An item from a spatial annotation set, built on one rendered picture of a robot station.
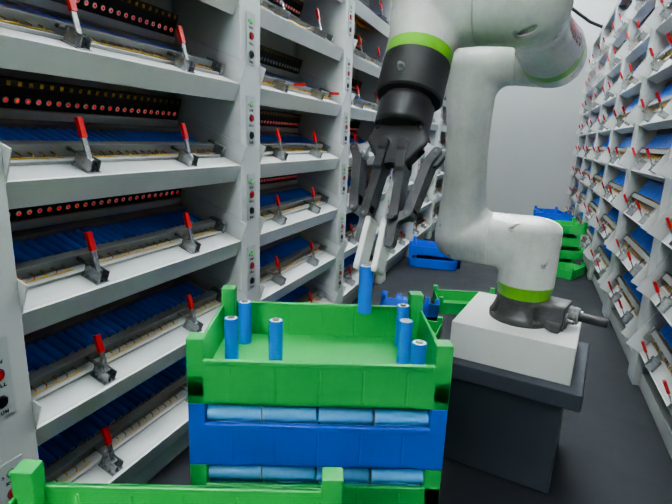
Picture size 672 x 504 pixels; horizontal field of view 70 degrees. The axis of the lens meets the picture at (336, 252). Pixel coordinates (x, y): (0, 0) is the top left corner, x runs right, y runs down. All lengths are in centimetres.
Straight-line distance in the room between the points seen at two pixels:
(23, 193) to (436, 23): 64
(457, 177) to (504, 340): 39
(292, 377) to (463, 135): 75
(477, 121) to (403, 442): 75
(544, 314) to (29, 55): 110
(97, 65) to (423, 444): 77
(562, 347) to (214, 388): 79
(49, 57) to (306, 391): 63
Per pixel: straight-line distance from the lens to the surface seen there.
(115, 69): 98
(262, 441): 61
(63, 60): 91
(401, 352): 66
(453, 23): 71
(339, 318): 74
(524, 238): 116
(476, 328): 117
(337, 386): 57
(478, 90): 113
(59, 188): 89
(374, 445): 61
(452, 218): 119
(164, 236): 116
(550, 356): 117
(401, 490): 65
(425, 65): 67
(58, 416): 97
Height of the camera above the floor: 78
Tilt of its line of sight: 13 degrees down
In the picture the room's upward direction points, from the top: 2 degrees clockwise
